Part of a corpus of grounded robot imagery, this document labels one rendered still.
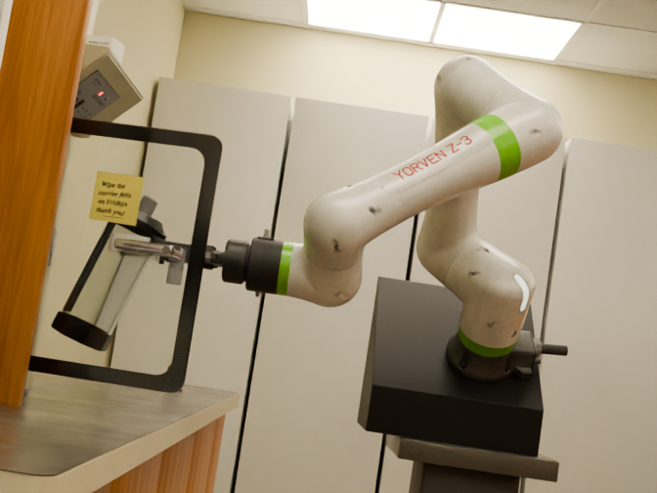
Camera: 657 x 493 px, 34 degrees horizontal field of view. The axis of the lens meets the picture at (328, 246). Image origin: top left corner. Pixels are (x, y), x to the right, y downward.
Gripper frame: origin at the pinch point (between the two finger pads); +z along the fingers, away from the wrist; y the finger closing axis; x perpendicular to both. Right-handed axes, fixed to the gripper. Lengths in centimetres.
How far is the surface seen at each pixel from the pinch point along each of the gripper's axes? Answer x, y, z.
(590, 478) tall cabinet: 51, -293, -156
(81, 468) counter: 28, 75, -13
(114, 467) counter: 30, 56, -13
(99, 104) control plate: -23.8, -0.5, 9.5
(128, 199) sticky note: -5.9, 19.4, -2.4
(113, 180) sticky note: -8.4, 19.1, 0.4
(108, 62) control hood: -27.8, 14.4, 5.5
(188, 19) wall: -138, -339, 56
